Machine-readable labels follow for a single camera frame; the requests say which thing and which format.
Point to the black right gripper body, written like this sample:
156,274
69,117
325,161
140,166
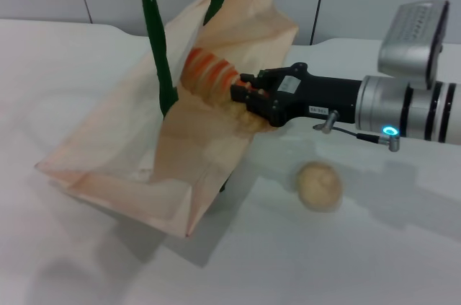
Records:
317,97

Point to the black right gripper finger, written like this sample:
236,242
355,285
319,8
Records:
257,103
263,77

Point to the orange striped long bread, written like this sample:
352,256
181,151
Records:
210,74

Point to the round beige egg yolk pastry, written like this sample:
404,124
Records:
318,186

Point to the thin dark vertical wall strip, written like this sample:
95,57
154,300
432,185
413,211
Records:
318,5

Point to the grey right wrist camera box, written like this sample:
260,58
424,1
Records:
410,42

